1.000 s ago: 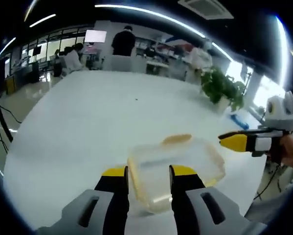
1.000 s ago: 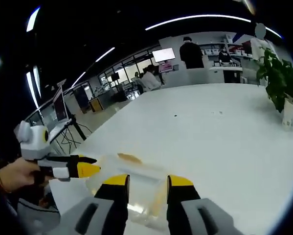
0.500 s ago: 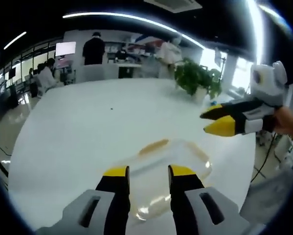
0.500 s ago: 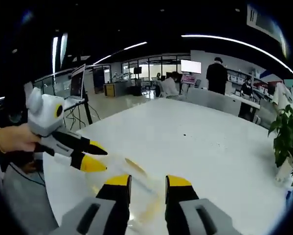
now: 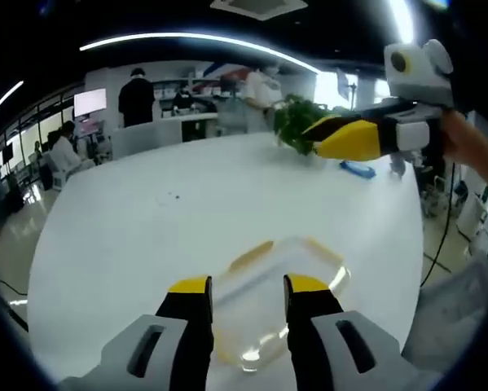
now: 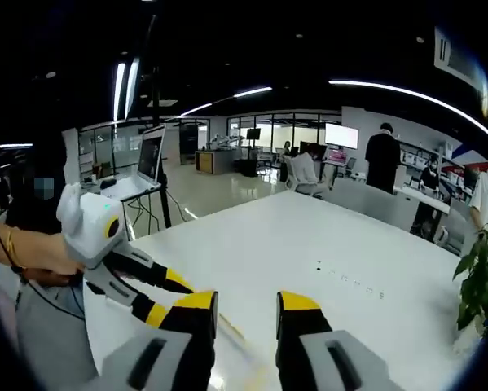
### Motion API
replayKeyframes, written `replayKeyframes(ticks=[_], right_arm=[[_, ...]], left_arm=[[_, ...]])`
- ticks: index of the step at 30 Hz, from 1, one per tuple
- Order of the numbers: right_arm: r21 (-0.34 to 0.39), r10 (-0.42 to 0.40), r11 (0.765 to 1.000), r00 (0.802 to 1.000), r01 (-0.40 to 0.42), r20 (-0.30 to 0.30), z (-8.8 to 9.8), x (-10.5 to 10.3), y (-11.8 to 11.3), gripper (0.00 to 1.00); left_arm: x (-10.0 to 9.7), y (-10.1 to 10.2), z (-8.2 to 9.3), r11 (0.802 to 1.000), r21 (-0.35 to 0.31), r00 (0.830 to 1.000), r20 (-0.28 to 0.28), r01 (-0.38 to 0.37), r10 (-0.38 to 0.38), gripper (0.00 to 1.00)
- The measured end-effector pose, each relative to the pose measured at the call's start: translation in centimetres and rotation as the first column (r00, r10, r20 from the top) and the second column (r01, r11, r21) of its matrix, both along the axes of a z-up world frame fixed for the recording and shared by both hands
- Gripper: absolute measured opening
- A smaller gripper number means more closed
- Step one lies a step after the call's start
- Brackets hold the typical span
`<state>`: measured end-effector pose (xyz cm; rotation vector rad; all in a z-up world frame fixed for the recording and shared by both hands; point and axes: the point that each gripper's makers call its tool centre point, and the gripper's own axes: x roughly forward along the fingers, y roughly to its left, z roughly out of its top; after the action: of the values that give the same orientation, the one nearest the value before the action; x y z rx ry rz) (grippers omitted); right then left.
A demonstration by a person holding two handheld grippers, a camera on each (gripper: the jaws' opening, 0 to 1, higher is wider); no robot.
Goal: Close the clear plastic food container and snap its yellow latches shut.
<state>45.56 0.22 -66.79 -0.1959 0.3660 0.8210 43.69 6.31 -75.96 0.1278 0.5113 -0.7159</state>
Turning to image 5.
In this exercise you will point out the ceiling air conditioner vent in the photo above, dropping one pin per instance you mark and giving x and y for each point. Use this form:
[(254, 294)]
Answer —
[(260, 7)]

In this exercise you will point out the person's grey clothing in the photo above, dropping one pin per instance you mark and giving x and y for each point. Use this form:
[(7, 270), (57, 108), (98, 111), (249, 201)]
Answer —
[(455, 309)]

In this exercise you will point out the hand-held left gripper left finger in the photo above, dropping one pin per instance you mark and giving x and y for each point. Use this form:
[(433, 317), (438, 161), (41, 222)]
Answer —
[(186, 326)]

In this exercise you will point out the blue flat object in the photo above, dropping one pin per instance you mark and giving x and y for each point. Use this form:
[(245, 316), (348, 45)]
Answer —
[(357, 169)]

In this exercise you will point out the bright wall screen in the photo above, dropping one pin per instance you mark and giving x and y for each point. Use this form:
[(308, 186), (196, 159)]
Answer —
[(89, 102)]

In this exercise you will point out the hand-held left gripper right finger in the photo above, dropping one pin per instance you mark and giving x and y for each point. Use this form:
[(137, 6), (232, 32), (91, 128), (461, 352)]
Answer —
[(309, 326)]

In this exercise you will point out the white counter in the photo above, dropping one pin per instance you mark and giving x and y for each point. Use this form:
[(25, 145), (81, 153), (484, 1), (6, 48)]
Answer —
[(162, 130)]

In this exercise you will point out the green potted plant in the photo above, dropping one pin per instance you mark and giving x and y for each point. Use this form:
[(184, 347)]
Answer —
[(298, 122)]

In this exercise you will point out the short ceiling light strip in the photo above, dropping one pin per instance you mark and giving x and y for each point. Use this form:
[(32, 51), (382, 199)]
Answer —
[(7, 97)]

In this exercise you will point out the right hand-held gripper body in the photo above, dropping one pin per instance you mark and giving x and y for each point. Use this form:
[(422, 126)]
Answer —
[(423, 77)]

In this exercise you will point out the person's right hand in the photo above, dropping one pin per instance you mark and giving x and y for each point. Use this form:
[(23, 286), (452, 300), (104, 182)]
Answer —
[(459, 138)]

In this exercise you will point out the long ceiling light strip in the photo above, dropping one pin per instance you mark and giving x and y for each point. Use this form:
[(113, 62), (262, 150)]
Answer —
[(194, 45)]

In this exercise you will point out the clear box with yellow buckles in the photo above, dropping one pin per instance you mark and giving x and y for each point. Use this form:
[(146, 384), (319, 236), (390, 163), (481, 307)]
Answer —
[(268, 269)]

